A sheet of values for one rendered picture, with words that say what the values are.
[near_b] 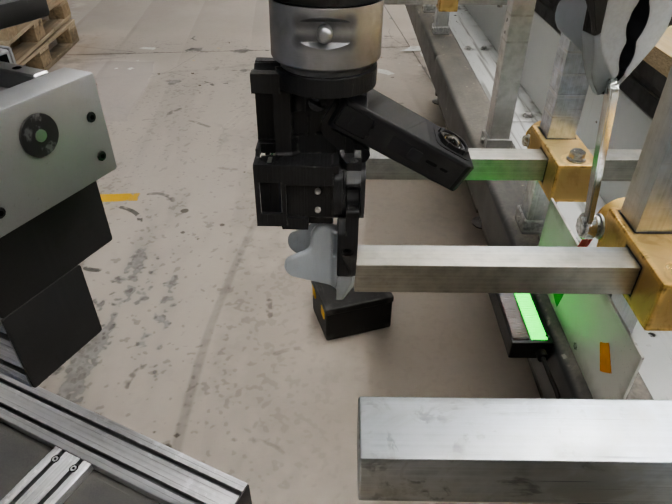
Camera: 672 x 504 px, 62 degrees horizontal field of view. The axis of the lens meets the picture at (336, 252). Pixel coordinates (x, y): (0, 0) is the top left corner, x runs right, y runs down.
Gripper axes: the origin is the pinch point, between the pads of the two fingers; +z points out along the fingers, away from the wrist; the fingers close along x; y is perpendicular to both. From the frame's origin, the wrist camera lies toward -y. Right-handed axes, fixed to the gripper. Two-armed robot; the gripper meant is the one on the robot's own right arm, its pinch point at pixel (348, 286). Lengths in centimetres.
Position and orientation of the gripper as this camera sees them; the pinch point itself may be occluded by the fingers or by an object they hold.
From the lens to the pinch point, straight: 50.9
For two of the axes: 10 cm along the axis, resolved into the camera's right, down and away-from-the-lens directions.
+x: -0.1, 5.9, -8.1
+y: -10.0, -0.2, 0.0
